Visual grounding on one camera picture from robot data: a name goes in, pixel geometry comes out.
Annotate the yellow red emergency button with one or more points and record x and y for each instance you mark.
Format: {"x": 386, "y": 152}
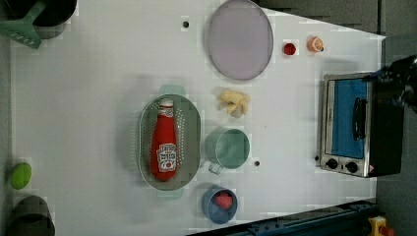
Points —
{"x": 379, "y": 227}

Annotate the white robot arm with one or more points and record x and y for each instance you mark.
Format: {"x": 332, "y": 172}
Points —
{"x": 396, "y": 84}

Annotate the black pot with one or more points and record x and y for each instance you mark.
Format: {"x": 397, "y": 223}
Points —
{"x": 56, "y": 12}

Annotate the red fruit in cup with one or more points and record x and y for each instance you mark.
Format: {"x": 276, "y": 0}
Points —
{"x": 224, "y": 200}

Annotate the red strawberry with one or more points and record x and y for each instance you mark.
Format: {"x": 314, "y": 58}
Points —
{"x": 289, "y": 49}

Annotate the red ketchup bottle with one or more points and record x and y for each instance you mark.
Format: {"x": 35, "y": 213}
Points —
{"x": 163, "y": 162}

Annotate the green mug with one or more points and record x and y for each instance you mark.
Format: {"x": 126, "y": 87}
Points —
{"x": 226, "y": 148}

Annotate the silver black toaster oven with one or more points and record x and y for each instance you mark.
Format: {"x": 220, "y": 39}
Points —
{"x": 362, "y": 129}

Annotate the round grey plate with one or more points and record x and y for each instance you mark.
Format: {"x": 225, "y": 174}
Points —
{"x": 240, "y": 39}

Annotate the green oval strainer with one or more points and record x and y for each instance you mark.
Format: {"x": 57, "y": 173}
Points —
{"x": 188, "y": 135}

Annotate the dark grey cup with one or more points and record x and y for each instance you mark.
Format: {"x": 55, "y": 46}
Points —
{"x": 30, "y": 217}

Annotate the green lime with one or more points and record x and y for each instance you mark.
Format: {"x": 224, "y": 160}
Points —
{"x": 21, "y": 175}

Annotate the green spatula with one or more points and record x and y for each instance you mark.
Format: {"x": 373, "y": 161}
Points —
{"x": 22, "y": 30}

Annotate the orange slice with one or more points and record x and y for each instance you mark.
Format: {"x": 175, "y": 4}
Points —
{"x": 315, "y": 44}

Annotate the blue metal rail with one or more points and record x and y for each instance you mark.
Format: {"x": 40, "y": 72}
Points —
{"x": 342, "y": 220}

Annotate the peeled banana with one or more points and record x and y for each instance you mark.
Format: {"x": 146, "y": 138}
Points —
{"x": 236, "y": 102}

